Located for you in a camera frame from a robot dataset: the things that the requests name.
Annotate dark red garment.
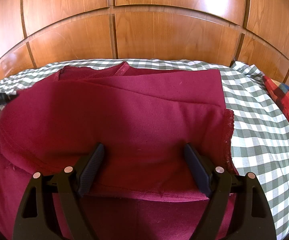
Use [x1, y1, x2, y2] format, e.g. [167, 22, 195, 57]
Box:
[0, 62, 234, 239]

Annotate green white checkered bedsheet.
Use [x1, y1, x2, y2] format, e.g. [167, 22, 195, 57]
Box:
[0, 59, 289, 239]

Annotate wooden panelled wardrobe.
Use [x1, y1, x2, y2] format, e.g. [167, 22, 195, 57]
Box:
[0, 0, 289, 85]

